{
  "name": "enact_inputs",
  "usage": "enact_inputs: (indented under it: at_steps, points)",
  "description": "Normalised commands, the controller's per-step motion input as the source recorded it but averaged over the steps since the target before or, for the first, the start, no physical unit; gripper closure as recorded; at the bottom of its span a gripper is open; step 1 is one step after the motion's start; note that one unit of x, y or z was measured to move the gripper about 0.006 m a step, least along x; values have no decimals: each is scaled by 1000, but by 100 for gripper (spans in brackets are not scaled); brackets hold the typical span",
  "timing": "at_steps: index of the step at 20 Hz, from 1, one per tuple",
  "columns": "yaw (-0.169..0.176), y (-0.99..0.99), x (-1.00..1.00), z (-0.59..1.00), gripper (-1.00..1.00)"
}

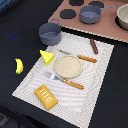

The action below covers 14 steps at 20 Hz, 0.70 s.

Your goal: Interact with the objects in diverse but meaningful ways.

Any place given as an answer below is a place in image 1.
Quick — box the beige bowl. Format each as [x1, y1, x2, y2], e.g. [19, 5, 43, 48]
[117, 4, 128, 30]

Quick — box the yellow cheese wedge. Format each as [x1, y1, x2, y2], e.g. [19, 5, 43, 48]
[40, 51, 54, 65]

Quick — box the brown toy sausage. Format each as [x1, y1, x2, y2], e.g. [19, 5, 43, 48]
[90, 38, 98, 54]

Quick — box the white woven placemat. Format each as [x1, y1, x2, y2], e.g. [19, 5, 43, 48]
[11, 31, 115, 128]

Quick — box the grey pot on mat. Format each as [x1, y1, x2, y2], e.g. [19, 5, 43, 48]
[39, 19, 61, 46]

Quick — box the black burner disc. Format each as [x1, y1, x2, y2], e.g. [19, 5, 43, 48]
[69, 0, 84, 6]
[60, 9, 76, 19]
[88, 1, 104, 8]

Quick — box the black burner disc back left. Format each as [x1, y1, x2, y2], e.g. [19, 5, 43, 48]
[69, 0, 84, 6]

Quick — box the yellow toy bread loaf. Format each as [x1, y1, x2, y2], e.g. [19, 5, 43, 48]
[34, 85, 58, 110]

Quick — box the grey saucepan with handle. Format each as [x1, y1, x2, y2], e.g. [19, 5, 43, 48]
[78, 4, 119, 25]

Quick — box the fork with wooden handle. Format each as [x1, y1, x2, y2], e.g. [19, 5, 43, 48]
[45, 72, 84, 89]

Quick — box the knife with wooden handle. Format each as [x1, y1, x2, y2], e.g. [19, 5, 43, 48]
[58, 49, 97, 63]

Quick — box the yellow toy banana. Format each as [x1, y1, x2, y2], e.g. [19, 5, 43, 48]
[15, 58, 24, 75]

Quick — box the beige round plate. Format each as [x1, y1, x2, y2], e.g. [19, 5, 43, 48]
[55, 55, 82, 78]

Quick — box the black burner disc back right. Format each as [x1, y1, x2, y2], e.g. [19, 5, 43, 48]
[88, 1, 104, 8]

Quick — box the black burner disc front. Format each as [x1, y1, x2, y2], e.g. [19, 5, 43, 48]
[60, 9, 76, 19]

